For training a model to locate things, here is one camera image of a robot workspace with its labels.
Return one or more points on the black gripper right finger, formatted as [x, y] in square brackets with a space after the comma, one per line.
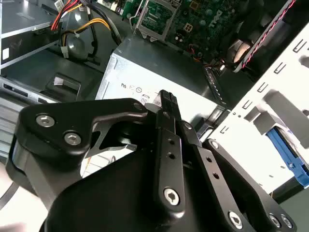
[241, 186]

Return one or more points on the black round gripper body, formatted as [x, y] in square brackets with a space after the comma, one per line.
[108, 205]

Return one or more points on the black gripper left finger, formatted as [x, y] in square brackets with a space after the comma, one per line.
[60, 125]

